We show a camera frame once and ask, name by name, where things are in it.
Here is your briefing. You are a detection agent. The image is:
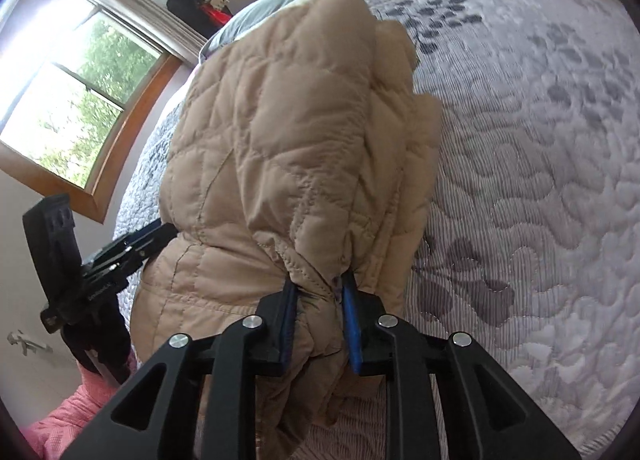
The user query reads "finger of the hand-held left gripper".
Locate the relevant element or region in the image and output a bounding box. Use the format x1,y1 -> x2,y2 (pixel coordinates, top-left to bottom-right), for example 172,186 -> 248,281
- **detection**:
111,220 -> 179,266

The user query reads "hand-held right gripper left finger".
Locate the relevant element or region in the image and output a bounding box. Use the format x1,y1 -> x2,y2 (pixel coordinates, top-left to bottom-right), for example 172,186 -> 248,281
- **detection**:
60,280 -> 301,460

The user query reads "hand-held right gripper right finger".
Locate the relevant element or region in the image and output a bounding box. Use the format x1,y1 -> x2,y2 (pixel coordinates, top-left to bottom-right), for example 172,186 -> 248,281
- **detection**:
341,273 -> 583,460

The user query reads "beige quilted jacket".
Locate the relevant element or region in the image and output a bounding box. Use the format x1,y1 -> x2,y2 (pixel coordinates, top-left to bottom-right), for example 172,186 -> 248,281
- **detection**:
131,0 -> 443,460

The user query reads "person's left forearm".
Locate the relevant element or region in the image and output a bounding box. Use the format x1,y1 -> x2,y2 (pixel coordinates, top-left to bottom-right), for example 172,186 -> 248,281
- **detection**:
20,352 -> 138,460

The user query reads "person's left hand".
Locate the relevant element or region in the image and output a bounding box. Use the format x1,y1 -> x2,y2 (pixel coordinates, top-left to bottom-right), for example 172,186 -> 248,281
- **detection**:
62,297 -> 133,387

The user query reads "large wooden framed window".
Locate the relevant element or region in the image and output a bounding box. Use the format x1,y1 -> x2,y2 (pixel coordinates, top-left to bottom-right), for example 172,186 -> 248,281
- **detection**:
0,0 -> 183,223

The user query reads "grey quilted bedspread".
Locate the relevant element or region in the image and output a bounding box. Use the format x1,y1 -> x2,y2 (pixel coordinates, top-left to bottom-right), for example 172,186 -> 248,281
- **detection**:
112,0 -> 640,460

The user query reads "black and red bag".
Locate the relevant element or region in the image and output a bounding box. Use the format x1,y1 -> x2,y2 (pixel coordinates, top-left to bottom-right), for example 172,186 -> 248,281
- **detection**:
155,0 -> 236,38

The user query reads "white curtain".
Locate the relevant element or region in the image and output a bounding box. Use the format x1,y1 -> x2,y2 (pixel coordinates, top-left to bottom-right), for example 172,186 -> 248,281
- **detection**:
65,0 -> 211,66

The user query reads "grey pillow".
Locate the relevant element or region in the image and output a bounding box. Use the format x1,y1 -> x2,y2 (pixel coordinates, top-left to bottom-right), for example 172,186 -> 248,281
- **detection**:
200,0 -> 331,64

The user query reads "metal door handle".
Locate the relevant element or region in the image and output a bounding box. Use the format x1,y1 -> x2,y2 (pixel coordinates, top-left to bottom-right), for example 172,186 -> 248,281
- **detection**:
7,329 -> 53,357

